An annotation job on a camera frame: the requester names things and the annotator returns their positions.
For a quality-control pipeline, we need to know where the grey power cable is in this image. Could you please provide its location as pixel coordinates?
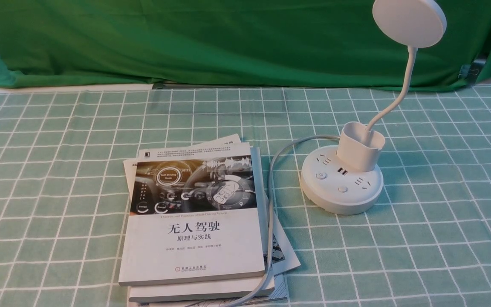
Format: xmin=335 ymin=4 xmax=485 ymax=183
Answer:
xmin=185 ymin=135 xmax=341 ymax=307

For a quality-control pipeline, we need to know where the white desk lamp socket base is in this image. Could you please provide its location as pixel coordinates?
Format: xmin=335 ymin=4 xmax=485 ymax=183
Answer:
xmin=300 ymin=0 xmax=447 ymax=214

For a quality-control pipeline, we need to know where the white booklet bottom of stack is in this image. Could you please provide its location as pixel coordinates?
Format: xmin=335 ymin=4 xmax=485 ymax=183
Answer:
xmin=123 ymin=134 xmax=300 ymax=307

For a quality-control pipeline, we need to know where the white self-driving textbook top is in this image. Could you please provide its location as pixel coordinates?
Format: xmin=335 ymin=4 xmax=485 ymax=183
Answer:
xmin=118 ymin=142 xmax=265 ymax=286

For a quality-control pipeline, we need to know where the green checkered tablecloth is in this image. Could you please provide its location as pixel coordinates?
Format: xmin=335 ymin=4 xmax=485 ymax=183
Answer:
xmin=0 ymin=86 xmax=491 ymax=307

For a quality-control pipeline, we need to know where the metal binder clip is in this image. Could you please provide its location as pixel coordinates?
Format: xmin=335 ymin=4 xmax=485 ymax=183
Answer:
xmin=458 ymin=58 xmax=486 ymax=86

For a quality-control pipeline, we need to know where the green backdrop cloth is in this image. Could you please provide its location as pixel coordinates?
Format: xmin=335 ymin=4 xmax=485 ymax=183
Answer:
xmin=0 ymin=0 xmax=491 ymax=93

